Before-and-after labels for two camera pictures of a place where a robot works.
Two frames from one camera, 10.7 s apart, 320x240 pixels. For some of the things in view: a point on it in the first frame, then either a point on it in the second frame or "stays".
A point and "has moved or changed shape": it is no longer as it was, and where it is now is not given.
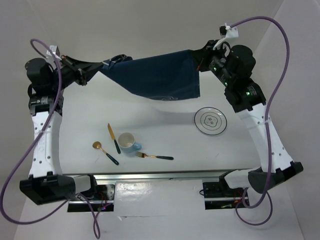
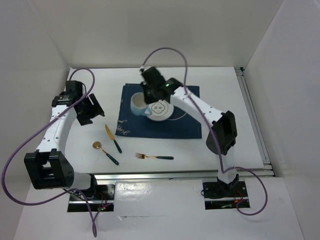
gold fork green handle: (142, 155) stays
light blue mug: (126, 143) -> (138, 106)
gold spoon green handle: (97, 145) stays
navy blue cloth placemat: (167, 76) -> (183, 123)
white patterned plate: (210, 121) has moved or changed shape
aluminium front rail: (201, 175) stays
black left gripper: (75, 65) -> (95, 110)
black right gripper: (201, 56) -> (148, 99)
